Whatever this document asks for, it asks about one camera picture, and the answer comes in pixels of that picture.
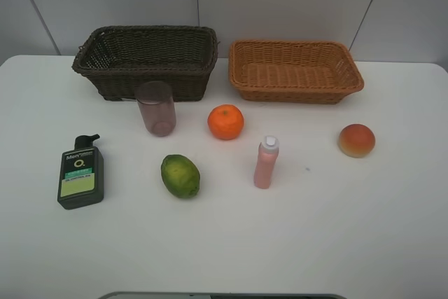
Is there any light orange wicker basket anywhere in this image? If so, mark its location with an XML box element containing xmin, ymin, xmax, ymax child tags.
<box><xmin>228</xmin><ymin>40</ymin><xmax>364</xmax><ymax>104</ymax></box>

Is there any red yellow peach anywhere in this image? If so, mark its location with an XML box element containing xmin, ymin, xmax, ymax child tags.
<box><xmin>338</xmin><ymin>124</ymin><xmax>376</xmax><ymax>158</ymax></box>

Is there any green lime fruit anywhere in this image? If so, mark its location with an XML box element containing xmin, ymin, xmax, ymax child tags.
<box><xmin>161</xmin><ymin>154</ymin><xmax>200</xmax><ymax>199</ymax></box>

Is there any pink bottle white cap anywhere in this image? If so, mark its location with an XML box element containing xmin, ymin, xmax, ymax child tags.
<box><xmin>253</xmin><ymin>136</ymin><xmax>279</xmax><ymax>189</ymax></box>

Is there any orange mandarin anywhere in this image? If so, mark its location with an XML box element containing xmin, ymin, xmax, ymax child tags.
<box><xmin>207</xmin><ymin>104</ymin><xmax>244</xmax><ymax>141</ymax></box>

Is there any black green cleanser bottle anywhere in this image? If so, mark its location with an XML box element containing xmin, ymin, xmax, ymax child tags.
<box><xmin>57</xmin><ymin>134</ymin><xmax>104</xmax><ymax>210</ymax></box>

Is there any translucent purple plastic cup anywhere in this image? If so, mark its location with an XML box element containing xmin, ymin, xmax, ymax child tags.
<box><xmin>135</xmin><ymin>81</ymin><xmax>176</xmax><ymax>137</ymax></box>

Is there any dark brown wicker basket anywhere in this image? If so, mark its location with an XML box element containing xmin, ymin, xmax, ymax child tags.
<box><xmin>72</xmin><ymin>25</ymin><xmax>218</xmax><ymax>102</ymax></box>

